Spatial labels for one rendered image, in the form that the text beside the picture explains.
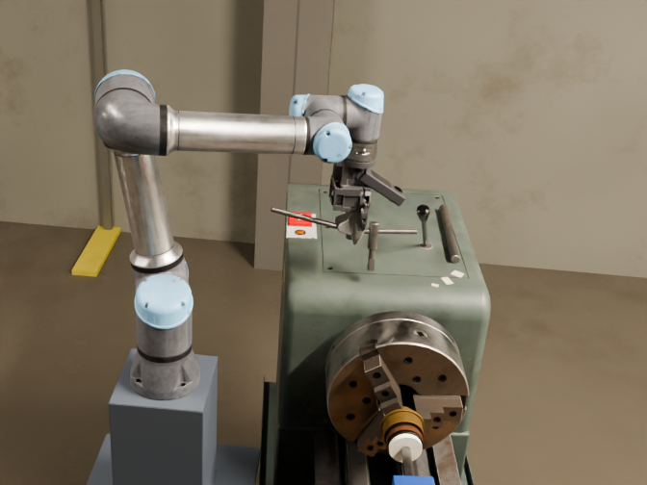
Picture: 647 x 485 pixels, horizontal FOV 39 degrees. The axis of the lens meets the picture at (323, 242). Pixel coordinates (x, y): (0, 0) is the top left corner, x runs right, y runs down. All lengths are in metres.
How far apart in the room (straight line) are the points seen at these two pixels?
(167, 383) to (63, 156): 2.98
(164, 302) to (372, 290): 0.50
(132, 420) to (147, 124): 0.65
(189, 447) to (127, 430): 0.14
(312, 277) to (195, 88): 2.51
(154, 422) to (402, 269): 0.68
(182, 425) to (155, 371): 0.13
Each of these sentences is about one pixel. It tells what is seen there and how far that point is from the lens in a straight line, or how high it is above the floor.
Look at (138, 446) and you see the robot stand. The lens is 2.03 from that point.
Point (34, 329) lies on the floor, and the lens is 4.18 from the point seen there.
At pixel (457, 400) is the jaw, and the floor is 1.10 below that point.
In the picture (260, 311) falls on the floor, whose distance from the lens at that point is 4.24.
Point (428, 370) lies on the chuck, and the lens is 1.99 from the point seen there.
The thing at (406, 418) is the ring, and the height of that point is 1.12.
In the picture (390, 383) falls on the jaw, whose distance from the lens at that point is 1.93.
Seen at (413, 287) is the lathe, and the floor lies 1.25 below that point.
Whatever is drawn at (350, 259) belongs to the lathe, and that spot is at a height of 1.25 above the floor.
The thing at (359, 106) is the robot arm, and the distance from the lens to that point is 1.88.
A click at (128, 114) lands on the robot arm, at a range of 1.71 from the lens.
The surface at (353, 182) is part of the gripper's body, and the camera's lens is 1.96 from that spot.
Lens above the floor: 2.34
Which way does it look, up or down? 29 degrees down
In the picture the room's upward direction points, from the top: 5 degrees clockwise
